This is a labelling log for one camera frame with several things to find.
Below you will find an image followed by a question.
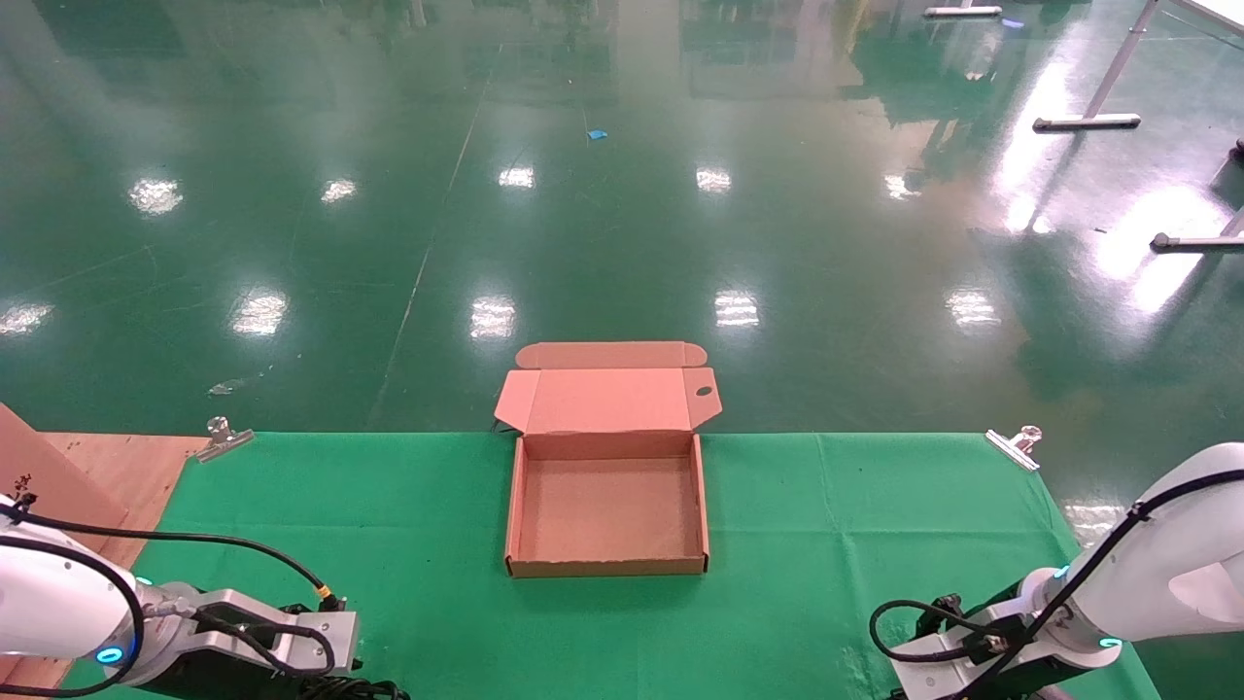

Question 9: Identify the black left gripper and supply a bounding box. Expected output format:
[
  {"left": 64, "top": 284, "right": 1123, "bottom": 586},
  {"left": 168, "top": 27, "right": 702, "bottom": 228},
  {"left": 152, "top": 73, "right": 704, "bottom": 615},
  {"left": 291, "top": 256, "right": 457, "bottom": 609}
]
[{"left": 144, "top": 659, "right": 327, "bottom": 700}]

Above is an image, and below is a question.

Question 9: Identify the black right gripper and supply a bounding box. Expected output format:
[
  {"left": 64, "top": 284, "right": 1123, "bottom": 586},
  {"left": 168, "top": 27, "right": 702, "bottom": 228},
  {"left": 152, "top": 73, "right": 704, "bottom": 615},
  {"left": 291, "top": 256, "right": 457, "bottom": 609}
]
[{"left": 970, "top": 659, "right": 1101, "bottom": 700}]

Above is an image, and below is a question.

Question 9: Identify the tall printed cardboard box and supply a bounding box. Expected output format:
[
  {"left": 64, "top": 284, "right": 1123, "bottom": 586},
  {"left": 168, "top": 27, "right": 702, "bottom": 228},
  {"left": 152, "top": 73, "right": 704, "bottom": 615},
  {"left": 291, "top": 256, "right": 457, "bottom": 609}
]
[{"left": 0, "top": 402, "right": 129, "bottom": 562}]

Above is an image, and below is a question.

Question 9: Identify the flat open cardboard box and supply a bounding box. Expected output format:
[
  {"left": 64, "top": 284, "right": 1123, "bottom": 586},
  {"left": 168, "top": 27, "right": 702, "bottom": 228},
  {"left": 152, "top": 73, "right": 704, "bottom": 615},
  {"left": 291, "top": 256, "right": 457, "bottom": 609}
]
[{"left": 493, "top": 339, "right": 724, "bottom": 580}]

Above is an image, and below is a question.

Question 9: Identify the metal table clamp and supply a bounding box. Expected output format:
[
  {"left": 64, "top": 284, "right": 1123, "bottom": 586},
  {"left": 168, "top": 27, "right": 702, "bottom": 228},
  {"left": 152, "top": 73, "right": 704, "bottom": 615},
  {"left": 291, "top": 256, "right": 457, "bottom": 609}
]
[
  {"left": 193, "top": 415, "right": 257, "bottom": 464},
  {"left": 984, "top": 424, "right": 1045, "bottom": 473}
]

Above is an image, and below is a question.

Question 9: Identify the green table cloth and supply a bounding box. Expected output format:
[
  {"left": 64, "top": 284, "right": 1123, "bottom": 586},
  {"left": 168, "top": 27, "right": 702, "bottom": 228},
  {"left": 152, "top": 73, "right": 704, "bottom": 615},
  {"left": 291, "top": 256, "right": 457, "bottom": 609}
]
[{"left": 58, "top": 431, "right": 1163, "bottom": 700}]

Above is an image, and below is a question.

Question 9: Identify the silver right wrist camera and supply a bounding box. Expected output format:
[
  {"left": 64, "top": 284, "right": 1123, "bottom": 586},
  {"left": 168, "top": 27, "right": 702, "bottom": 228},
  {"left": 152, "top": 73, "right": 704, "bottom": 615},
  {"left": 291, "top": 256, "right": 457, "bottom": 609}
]
[{"left": 888, "top": 620, "right": 1037, "bottom": 700}]

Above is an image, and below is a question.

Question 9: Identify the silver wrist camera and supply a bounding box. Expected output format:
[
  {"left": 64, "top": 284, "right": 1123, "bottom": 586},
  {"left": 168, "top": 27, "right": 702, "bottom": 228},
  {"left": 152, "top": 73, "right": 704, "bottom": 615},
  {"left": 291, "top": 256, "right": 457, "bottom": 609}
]
[
  {"left": 188, "top": 587, "right": 362, "bottom": 679},
  {"left": 888, "top": 620, "right": 1037, "bottom": 700}
]

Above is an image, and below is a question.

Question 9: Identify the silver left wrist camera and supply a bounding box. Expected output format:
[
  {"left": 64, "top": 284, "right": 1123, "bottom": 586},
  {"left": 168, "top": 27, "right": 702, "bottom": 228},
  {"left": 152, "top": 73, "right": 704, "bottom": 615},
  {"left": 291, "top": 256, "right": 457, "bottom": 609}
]
[{"left": 188, "top": 587, "right": 362, "bottom": 679}]

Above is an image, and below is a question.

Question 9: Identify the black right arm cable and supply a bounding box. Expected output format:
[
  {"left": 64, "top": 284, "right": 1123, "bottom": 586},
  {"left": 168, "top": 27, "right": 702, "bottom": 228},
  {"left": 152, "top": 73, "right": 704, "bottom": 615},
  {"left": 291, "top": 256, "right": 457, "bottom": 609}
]
[{"left": 869, "top": 467, "right": 1244, "bottom": 700}]

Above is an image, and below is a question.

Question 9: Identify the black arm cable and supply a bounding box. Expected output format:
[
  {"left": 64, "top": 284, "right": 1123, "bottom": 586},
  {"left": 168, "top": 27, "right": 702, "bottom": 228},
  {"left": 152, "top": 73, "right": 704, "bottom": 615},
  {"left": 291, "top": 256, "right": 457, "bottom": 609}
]
[
  {"left": 869, "top": 467, "right": 1244, "bottom": 700},
  {"left": 0, "top": 474, "right": 343, "bottom": 700}
]

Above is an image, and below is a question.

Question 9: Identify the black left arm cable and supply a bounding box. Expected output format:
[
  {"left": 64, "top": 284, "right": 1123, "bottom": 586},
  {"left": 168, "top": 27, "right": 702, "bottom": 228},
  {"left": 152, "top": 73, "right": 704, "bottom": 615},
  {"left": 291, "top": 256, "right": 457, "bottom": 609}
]
[{"left": 0, "top": 474, "right": 343, "bottom": 700}]

